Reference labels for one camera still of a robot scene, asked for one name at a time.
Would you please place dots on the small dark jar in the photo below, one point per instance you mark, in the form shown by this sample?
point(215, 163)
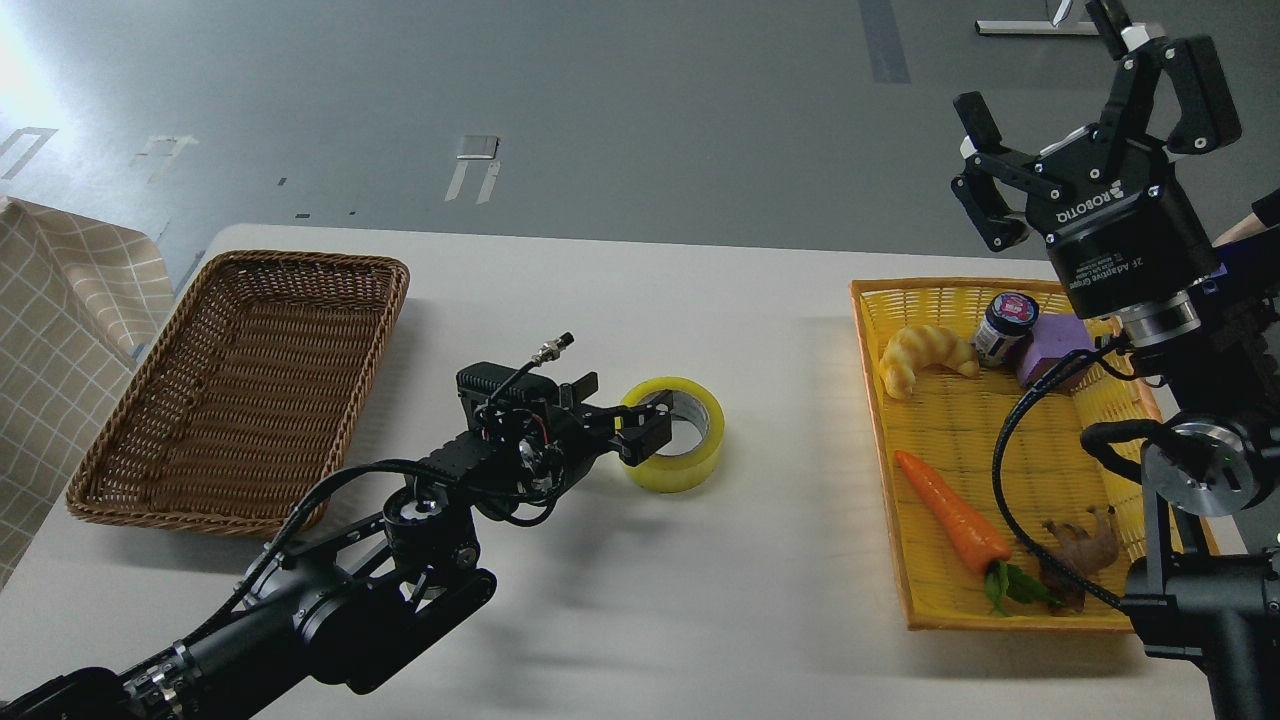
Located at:
point(1009, 318)

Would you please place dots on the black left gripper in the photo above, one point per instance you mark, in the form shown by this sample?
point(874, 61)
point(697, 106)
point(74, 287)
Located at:
point(544, 437)

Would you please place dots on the beige checkered cloth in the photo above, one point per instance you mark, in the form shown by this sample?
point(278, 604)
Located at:
point(80, 298)

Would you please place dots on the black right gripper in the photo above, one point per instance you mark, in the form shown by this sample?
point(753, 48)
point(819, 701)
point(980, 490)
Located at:
point(1130, 238)

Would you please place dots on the orange toy carrot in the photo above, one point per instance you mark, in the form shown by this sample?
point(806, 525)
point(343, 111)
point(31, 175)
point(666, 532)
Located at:
point(978, 543)

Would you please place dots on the brown toy animal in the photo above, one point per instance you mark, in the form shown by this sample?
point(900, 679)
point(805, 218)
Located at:
point(1085, 552)

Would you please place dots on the brown wicker basket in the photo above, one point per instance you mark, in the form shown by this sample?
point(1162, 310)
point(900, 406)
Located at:
point(249, 396)

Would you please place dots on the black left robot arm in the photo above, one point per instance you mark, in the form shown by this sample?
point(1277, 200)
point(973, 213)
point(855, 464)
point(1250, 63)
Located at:
point(377, 563)

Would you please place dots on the purple foam block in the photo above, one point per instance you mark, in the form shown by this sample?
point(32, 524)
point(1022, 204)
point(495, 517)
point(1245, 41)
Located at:
point(1054, 336)

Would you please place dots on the yellow tape roll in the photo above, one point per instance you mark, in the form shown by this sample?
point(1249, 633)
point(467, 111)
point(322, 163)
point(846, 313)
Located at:
point(694, 405)

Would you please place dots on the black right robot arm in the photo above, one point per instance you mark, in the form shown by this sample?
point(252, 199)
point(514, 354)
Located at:
point(1217, 457)

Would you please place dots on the toy croissant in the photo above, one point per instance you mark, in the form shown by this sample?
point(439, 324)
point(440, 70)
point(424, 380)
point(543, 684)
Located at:
point(918, 347)

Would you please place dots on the yellow plastic basket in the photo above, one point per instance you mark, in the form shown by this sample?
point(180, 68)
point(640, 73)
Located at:
point(935, 451)

